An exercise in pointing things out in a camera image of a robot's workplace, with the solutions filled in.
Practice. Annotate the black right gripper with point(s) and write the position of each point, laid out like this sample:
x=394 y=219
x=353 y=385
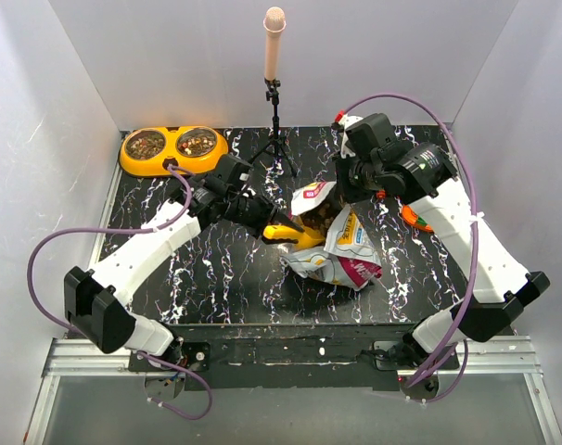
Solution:
x=344 y=190

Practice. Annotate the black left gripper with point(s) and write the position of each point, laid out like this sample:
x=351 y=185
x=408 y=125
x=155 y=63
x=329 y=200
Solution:
x=269 y=215

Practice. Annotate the yellow plastic food scoop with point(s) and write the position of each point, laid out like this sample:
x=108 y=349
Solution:
x=282 y=234

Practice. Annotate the white cartoon pet food bag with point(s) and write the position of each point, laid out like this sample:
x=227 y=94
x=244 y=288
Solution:
x=345 y=256

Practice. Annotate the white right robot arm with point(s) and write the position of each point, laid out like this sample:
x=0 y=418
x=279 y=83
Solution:
x=423 y=178

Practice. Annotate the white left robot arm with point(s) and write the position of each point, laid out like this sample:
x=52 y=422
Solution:
x=96 y=301

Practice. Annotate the yellow double pet bowl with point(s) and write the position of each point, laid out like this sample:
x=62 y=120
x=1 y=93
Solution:
x=148 y=152

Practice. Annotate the orange curved toy track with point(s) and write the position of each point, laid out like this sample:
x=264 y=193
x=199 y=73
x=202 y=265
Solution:
x=414 y=220

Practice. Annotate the black tripod stand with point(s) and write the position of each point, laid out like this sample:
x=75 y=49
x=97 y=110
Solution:
x=276 y=146

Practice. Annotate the pink microphone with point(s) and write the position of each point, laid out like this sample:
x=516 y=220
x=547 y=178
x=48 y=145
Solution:
x=274 y=23

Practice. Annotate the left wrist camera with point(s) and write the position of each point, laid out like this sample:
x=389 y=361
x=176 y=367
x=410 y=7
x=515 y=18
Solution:
x=232 y=170

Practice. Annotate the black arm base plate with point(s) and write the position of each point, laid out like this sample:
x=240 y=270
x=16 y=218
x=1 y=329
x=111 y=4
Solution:
x=292 y=355

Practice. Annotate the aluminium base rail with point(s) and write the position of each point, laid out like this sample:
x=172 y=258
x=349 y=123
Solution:
x=491 y=393

